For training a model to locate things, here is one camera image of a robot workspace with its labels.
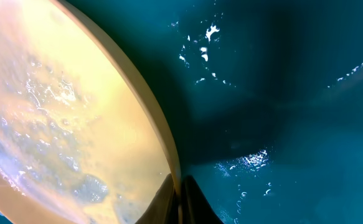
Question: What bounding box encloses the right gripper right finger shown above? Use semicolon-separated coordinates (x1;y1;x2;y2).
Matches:
181;175;223;224

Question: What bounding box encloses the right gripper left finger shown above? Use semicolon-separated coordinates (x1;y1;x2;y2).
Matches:
136;174;177;224

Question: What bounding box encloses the yellow-green plate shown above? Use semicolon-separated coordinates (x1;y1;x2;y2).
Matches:
0;1;181;223

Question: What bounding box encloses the teal plastic tray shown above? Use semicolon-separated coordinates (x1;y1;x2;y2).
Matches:
0;0;363;224

